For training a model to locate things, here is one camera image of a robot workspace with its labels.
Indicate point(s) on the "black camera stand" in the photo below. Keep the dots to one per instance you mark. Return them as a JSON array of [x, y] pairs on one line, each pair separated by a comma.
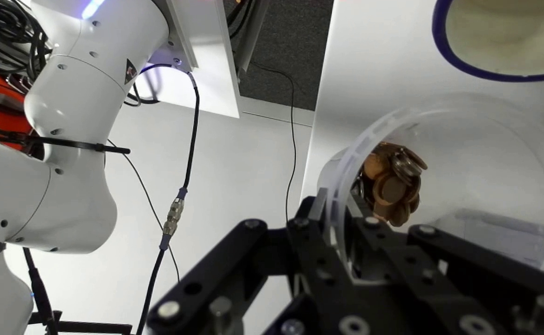
[[48, 309]]

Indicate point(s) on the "white enamel mug dark rim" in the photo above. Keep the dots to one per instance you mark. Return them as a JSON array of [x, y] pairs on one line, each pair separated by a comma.
[[514, 37]]

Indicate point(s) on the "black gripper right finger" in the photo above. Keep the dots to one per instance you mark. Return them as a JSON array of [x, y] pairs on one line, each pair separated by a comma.
[[458, 285]]

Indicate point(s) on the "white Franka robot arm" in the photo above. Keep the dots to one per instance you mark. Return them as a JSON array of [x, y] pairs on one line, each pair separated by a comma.
[[67, 123]]

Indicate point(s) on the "red equipment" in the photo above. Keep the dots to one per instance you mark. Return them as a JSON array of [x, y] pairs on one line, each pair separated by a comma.
[[1, 104]]

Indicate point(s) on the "colourless plastic cup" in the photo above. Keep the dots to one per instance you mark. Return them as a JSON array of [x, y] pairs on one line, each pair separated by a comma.
[[488, 173]]

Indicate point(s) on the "brown coins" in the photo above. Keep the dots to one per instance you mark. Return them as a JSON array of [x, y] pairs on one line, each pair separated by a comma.
[[393, 186]]

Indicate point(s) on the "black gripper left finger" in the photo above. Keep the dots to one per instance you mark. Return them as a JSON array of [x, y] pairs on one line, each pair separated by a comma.
[[320, 272]]

